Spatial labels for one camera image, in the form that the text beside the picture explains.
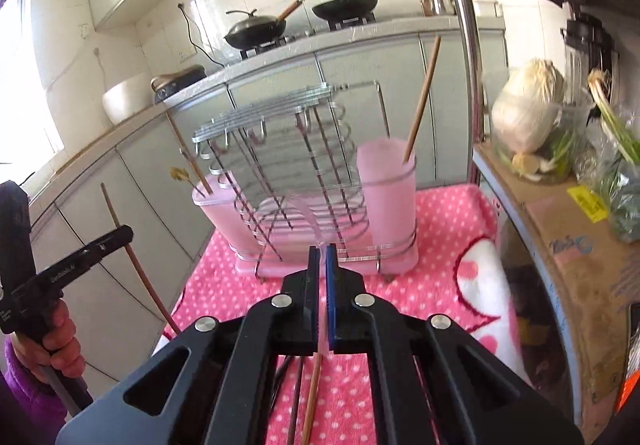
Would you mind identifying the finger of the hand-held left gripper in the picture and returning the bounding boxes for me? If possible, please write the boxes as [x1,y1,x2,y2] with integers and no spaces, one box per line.
[25,225,135,293]

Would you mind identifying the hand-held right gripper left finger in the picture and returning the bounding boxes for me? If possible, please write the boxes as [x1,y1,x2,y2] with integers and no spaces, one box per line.
[55,245,321,445]

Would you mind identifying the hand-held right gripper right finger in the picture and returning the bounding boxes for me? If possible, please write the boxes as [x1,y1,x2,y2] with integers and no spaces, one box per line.
[325,242,586,445]

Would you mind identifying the dark reddish chopstick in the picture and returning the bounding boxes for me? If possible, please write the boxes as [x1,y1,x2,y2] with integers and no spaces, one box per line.
[101,183,181,336]

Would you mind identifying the clear plastic spoon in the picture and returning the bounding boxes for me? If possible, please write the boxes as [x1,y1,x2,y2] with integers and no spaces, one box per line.
[285,192,333,256]

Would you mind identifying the light wooden chopstick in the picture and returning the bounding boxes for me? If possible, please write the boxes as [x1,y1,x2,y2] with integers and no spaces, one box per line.
[300,352,325,445]

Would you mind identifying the dark wooden chopstick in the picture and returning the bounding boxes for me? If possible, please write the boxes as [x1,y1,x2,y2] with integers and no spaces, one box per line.
[286,360,305,445]

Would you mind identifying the narrow pink plastic cup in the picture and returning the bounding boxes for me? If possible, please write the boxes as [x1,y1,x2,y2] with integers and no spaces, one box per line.
[356,137,418,251]

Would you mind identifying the small yellow-tipped utensil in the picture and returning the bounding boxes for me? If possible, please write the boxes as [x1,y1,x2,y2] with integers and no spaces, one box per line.
[169,149,201,196]

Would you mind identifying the wide pink plastic cup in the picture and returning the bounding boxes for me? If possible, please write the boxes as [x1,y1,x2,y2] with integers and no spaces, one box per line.
[192,173,266,256]

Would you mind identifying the thin wooden chopstick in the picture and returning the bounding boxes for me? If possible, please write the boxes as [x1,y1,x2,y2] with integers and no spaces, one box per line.
[165,109,213,196]

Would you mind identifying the metal wire utensil rack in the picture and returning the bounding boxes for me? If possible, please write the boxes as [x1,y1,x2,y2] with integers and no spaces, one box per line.
[192,81,418,283]

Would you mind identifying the brown wooden chopstick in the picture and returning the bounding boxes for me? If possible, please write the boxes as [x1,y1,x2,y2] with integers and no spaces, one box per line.
[402,36,442,164]

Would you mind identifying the person's left forearm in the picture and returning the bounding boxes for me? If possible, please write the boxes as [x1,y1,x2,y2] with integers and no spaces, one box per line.
[0,340,68,445]

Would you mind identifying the person's left hand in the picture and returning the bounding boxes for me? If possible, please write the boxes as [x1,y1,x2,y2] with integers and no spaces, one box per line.
[10,297,87,393]

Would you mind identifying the pink plastic drip tray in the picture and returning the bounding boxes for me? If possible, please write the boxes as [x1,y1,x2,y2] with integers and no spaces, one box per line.
[235,225,420,278]

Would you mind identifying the pink polka dot blanket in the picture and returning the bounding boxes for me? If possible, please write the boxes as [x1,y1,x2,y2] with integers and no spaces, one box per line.
[150,185,526,445]

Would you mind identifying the window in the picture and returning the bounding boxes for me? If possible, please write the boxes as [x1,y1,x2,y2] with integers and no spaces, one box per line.
[0,0,61,170]

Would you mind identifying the black electric cooker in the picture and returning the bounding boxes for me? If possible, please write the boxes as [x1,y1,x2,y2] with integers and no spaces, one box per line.
[150,65,207,104]

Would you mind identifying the grey kitchen counter cabinets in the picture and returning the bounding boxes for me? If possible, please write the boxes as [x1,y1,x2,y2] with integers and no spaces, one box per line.
[27,17,506,396]

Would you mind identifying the cardboard box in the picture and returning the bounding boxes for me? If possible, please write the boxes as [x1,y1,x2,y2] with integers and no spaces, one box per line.
[475,145,640,426]

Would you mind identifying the gas stove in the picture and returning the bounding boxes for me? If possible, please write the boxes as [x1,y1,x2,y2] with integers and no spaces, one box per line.
[239,12,377,60]

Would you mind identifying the napa cabbage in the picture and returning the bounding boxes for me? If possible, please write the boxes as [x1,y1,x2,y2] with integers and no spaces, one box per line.
[491,57,568,156]

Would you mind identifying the black wok with lid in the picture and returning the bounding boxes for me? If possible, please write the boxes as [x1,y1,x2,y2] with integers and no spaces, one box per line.
[223,0,306,50]

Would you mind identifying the clear plastic tub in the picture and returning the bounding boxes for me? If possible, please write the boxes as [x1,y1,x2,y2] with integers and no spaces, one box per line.
[492,95,593,186]

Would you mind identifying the metal storage shelf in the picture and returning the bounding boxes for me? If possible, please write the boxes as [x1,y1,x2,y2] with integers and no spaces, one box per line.
[420,0,640,445]

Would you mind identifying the bag of green vegetables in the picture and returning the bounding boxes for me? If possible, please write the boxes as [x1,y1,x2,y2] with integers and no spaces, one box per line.
[575,125,640,246]

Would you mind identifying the orange packet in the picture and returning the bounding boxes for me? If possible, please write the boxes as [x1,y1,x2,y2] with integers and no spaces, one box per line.
[615,360,640,416]

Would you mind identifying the green onions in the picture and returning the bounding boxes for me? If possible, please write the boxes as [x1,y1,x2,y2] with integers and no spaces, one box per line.
[587,69,640,166]

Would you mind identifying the black blender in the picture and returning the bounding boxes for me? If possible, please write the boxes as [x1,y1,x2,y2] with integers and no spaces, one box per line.
[560,0,618,110]

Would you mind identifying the black power cable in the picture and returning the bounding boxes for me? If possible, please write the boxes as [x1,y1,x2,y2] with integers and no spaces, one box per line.
[178,2,226,68]

